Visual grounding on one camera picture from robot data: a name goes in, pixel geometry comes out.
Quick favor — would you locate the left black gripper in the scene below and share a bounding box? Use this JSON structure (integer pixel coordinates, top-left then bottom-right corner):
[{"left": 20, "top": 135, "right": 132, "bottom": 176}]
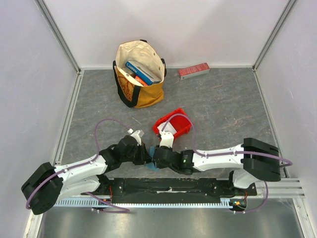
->
[{"left": 121, "top": 142, "right": 153, "bottom": 165}]

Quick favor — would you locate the blue leather card holder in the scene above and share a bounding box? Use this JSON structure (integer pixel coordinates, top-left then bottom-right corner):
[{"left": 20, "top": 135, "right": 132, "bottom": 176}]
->
[{"left": 146, "top": 146, "right": 159, "bottom": 172}]

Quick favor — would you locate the white cards stack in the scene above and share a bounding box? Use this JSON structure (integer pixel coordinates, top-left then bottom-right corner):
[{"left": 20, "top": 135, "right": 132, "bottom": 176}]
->
[{"left": 158, "top": 122, "right": 176, "bottom": 135}]

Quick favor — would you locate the red plastic bin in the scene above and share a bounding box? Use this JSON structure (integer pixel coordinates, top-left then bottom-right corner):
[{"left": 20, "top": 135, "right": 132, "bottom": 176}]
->
[{"left": 152, "top": 108, "right": 192, "bottom": 139}]

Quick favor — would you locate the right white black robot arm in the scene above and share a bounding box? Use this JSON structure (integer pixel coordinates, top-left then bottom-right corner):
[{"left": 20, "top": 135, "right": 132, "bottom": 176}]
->
[{"left": 153, "top": 138, "right": 281, "bottom": 195}]

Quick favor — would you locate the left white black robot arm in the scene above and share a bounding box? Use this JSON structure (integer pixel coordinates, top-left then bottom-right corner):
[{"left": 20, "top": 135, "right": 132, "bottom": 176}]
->
[{"left": 21, "top": 136, "right": 152, "bottom": 215}]

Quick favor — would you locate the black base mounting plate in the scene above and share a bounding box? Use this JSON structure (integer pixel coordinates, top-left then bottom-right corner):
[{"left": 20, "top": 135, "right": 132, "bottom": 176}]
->
[{"left": 92, "top": 178, "right": 257, "bottom": 197}]

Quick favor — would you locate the yellow canvas tote bag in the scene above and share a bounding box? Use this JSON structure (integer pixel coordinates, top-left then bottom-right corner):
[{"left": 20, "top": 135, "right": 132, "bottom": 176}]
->
[{"left": 112, "top": 40, "right": 166, "bottom": 108}]

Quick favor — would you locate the orange book in bag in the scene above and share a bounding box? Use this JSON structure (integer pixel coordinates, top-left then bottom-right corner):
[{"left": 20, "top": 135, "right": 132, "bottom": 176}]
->
[{"left": 135, "top": 76, "right": 147, "bottom": 86}]

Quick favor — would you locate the blue book in bag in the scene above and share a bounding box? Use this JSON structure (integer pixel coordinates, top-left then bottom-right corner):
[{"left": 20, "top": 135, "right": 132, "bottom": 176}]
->
[{"left": 125, "top": 61, "right": 154, "bottom": 86}]

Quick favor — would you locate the red rectangular carton box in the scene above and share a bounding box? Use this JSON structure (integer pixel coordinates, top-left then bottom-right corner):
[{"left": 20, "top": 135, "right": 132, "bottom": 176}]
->
[{"left": 178, "top": 62, "right": 210, "bottom": 80}]

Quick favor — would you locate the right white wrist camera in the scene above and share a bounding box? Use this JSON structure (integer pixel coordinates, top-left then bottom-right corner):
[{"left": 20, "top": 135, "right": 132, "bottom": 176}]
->
[{"left": 159, "top": 131, "right": 174, "bottom": 148}]

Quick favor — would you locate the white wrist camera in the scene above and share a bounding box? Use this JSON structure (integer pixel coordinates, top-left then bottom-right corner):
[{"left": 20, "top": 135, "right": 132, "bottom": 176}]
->
[
  {"left": 127, "top": 128, "right": 144, "bottom": 145},
  {"left": 159, "top": 131, "right": 174, "bottom": 148}
]

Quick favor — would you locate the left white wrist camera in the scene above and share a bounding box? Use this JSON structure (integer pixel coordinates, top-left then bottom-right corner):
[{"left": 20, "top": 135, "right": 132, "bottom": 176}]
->
[{"left": 127, "top": 128, "right": 144, "bottom": 145}]

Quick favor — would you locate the grey slotted cable duct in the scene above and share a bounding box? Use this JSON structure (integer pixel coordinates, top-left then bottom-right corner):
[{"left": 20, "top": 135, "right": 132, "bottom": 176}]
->
[{"left": 54, "top": 197, "right": 237, "bottom": 209}]

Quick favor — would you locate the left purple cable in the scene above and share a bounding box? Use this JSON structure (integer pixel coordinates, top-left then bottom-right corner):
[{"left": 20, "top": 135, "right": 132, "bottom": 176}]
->
[{"left": 25, "top": 118, "right": 134, "bottom": 214}]

